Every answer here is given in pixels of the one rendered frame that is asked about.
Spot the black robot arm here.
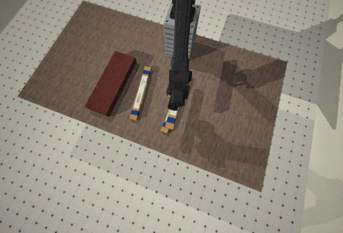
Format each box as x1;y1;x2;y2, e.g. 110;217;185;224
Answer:
168;0;196;111

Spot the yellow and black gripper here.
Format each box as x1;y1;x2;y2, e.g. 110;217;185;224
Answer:
166;83;190;99

